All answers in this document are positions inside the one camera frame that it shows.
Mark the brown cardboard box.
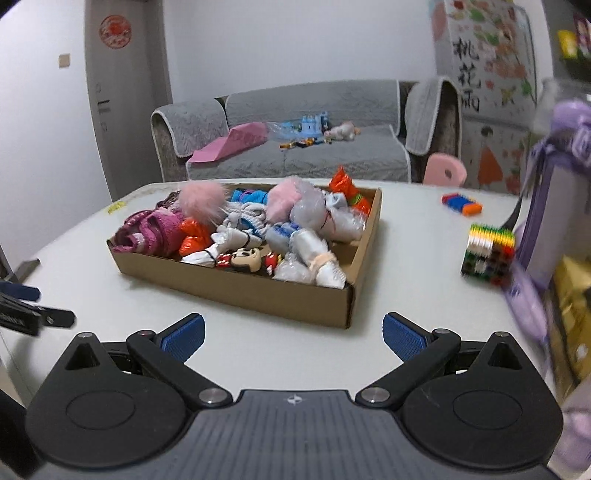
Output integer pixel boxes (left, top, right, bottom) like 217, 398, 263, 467
106, 185, 383, 329

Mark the yellow tub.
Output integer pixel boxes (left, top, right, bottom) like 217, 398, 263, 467
556, 30, 578, 58

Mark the purple water bottle with strap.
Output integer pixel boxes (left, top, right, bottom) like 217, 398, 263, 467
501, 99, 591, 352

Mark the white sock bundle beige band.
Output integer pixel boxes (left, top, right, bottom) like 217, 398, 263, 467
291, 228, 348, 289

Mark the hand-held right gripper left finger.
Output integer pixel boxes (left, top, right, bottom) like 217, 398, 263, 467
60, 313, 232, 409

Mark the red paper cutting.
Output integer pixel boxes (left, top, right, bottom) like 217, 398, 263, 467
99, 15, 132, 47

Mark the white cloth bundle black band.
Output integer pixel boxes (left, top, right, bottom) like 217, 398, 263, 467
181, 231, 232, 268

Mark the pink cloth on sofa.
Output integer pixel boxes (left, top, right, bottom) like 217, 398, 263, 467
187, 122, 269, 163

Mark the orange plastic bundle green band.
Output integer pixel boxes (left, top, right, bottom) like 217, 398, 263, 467
329, 166, 372, 215

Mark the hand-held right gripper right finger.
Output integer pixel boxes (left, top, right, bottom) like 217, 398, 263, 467
355, 311, 532, 409

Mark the pink white sock bundle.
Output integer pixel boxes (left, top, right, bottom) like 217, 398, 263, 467
267, 178, 306, 222

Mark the small clear plastic bundle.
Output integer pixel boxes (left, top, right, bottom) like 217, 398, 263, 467
272, 253, 315, 283

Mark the white blue striped sock bundle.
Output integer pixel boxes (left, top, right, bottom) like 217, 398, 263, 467
216, 202, 278, 252

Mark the colourful building block cube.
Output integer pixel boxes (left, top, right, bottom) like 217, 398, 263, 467
461, 223, 517, 287

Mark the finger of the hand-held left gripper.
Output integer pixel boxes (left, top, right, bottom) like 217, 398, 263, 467
0, 281, 41, 302
0, 300, 75, 335

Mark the blue orange toy block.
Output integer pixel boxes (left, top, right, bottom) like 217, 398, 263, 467
441, 191, 483, 217

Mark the white pink plush toy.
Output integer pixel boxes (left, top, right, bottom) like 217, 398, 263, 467
323, 121, 362, 141

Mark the pink plastic chair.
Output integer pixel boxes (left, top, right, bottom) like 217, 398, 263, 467
424, 154, 467, 188

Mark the cartoon mouse keychain toy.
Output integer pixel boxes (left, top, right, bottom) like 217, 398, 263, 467
216, 247, 282, 278

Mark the grey door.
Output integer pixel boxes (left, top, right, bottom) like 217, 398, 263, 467
84, 0, 174, 201

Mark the dark pink knit cloth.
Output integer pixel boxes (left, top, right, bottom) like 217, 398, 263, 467
113, 209, 185, 257

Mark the blue toy castle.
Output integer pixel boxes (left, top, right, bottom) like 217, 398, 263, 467
298, 111, 331, 137

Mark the grey sofa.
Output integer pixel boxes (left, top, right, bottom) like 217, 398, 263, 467
150, 76, 465, 183

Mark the gold foil packet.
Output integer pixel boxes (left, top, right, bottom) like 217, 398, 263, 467
547, 258, 591, 393

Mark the pink pompom blue knit toy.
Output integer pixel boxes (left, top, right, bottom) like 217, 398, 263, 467
178, 181, 230, 219

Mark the fridge with flower stickers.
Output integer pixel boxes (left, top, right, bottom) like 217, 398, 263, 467
429, 0, 541, 195

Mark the dark shelf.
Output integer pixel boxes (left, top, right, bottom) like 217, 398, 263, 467
540, 0, 591, 84

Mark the grey quilted armrest cover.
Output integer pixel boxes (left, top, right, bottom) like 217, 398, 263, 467
405, 76, 460, 158
151, 98, 229, 158

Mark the clear plastic toy bag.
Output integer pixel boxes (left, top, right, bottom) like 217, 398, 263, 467
267, 121, 301, 139

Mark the grey quilted sofa cover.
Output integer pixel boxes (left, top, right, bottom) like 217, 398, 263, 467
187, 79, 411, 182

